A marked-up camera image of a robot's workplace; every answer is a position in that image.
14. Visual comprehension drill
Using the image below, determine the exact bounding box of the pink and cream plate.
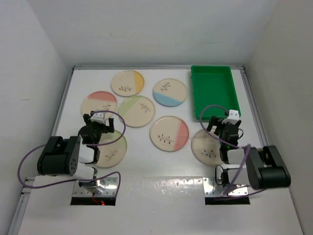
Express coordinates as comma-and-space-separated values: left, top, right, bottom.
81, 91, 117, 120
150, 116, 189, 152

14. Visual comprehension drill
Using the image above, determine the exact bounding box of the green and cream plate front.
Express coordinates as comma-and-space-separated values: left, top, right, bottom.
96, 130, 127, 168

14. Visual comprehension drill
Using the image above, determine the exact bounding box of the green and cream plate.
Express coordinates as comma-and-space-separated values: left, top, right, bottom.
118, 95, 156, 128
96, 130, 127, 168

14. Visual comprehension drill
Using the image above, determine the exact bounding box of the blue and cream plate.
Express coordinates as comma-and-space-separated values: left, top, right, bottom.
153, 78, 188, 107
191, 129, 223, 165

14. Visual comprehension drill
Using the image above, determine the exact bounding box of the yellow and cream plate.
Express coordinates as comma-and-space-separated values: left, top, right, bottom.
111, 70, 145, 97

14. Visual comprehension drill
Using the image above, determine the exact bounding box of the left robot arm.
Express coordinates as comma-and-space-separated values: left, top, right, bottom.
37, 113, 114, 195

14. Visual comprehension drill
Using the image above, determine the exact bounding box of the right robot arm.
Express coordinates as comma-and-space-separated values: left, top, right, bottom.
206, 116, 291, 190

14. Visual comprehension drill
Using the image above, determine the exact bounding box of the green plastic bin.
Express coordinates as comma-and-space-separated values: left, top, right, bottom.
191, 65, 241, 120

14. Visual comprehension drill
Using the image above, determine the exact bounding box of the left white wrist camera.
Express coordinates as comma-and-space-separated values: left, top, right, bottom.
90, 111, 105, 124

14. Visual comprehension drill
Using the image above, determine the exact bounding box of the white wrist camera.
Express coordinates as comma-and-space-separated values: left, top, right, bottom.
222, 110, 240, 125
90, 111, 105, 124

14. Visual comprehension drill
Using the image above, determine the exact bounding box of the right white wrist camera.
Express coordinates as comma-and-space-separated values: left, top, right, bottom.
222, 110, 240, 125

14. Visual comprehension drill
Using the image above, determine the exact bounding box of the aluminium frame rail right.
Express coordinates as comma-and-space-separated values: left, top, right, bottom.
240, 66, 268, 145

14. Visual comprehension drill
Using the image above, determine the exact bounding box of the aluminium frame rail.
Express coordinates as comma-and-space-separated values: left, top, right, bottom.
73, 64, 245, 70
240, 66, 268, 145
8, 67, 75, 235

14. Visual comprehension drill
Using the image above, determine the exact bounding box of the aluminium frame rail left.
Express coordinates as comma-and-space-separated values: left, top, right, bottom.
8, 67, 75, 235

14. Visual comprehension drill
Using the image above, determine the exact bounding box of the aluminium frame rail back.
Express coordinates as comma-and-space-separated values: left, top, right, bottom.
73, 64, 245, 70

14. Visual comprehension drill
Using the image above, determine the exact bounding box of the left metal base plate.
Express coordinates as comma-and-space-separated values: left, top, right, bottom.
72, 177, 118, 197

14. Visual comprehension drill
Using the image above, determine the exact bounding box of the metal base plate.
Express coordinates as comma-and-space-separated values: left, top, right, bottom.
72, 177, 118, 197
202, 177, 248, 197

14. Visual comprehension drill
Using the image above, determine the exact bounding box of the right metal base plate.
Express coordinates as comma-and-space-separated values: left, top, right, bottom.
202, 177, 248, 197

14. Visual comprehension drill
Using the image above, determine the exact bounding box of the red wire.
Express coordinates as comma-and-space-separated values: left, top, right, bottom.
91, 194, 106, 206

